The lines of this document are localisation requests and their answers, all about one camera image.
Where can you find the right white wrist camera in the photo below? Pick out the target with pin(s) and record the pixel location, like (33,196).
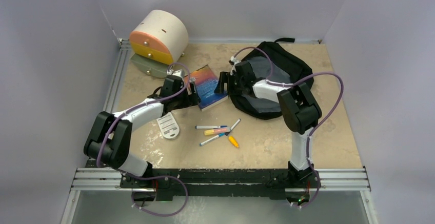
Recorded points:
(233,62)

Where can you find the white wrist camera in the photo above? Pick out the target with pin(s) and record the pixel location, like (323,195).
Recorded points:
(233,62)
(176,74)

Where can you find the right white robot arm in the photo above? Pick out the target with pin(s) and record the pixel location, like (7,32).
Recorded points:
(300,110)

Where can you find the black student backpack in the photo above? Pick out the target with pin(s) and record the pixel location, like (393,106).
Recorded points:
(269,58)

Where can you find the white marker lying lower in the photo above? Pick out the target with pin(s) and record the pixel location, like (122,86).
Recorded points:
(211,139)

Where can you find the white marker blue cap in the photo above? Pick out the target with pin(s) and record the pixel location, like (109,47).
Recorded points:
(210,127)

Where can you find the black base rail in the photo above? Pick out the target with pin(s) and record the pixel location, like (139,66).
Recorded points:
(275,184)

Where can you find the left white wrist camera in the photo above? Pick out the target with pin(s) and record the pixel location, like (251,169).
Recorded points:
(176,74)

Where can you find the yellow pink highlighter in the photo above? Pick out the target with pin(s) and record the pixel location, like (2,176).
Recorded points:
(217,131)

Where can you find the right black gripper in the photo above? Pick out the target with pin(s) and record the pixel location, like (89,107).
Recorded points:
(224,78)

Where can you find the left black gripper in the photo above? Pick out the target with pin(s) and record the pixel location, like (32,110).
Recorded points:
(190,100)

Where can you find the cream round drawer cabinet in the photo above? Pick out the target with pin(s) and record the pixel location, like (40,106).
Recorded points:
(158,41)

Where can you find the blue orange book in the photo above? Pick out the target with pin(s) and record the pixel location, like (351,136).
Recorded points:
(205,84)

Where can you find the white oval label card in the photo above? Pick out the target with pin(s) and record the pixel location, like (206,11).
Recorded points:
(168,126)

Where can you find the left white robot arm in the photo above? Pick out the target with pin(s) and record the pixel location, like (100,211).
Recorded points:
(109,139)

